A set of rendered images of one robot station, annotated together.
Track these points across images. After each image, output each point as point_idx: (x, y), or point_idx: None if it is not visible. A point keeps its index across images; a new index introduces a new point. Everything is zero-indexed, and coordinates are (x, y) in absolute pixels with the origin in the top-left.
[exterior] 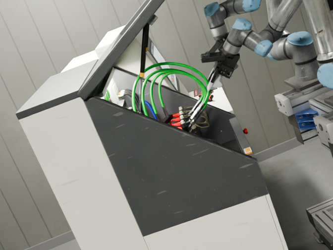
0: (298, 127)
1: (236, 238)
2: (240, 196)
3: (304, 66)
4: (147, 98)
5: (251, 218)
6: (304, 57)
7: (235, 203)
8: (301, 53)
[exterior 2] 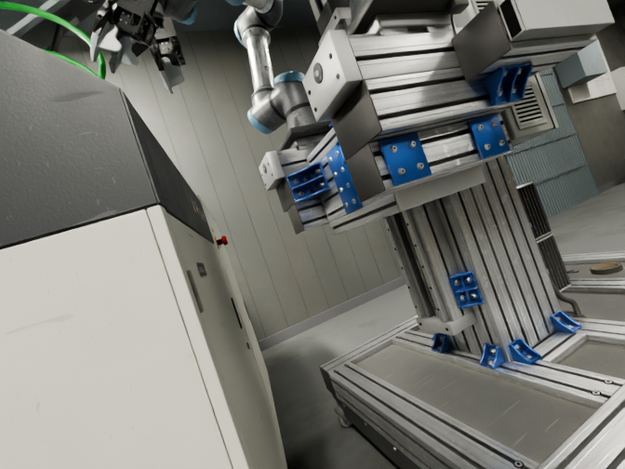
0: (293, 199)
1: (16, 386)
2: (46, 207)
3: (298, 112)
4: None
5: (91, 295)
6: (297, 98)
7: (24, 232)
8: (292, 92)
